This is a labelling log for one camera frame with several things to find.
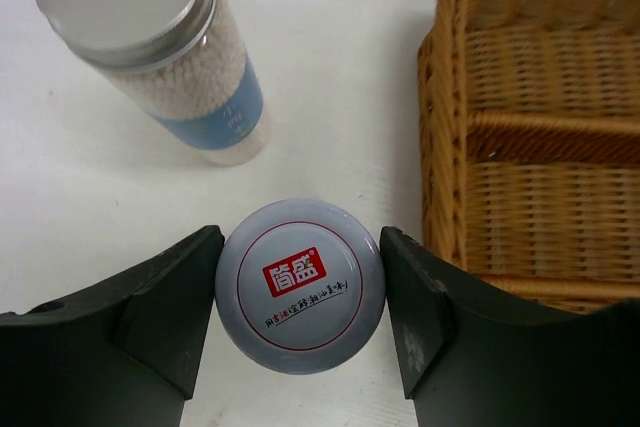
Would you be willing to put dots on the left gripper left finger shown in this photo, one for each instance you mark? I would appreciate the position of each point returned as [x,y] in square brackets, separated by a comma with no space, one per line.
[123,352]

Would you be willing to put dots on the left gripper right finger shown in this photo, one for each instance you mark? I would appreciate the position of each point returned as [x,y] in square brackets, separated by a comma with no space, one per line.
[471,354]

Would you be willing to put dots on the sauce jar white lid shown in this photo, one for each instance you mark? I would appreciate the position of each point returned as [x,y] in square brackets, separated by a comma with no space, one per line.
[300,286]

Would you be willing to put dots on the brown wicker divided basket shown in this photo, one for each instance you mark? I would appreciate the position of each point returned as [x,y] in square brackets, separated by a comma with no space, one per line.
[529,137]

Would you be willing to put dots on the sago jar blue label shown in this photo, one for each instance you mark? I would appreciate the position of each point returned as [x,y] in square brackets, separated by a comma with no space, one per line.
[183,62]

